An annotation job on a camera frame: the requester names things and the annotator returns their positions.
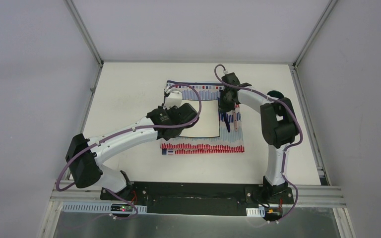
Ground dark green mug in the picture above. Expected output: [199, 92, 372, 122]
[267, 90, 284, 99]

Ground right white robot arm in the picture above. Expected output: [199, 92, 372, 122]
[219, 72, 299, 203]

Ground white cable duct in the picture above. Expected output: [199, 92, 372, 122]
[246, 207, 265, 217]
[62, 202, 147, 214]

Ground white square plate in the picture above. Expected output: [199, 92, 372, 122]
[180, 100, 220, 138]

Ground right white cable duct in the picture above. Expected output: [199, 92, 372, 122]
[246, 207, 265, 217]

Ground silver spoon pink handle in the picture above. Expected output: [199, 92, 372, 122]
[233, 104, 239, 132]

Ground left white cable duct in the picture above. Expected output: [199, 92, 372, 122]
[62, 202, 147, 214]

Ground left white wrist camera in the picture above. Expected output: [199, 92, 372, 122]
[163, 90, 183, 109]

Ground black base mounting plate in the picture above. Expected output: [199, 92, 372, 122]
[118, 181, 295, 216]

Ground dark blue plastic knife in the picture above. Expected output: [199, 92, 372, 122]
[222, 112, 231, 133]

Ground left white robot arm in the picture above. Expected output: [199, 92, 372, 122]
[65, 91, 201, 201]

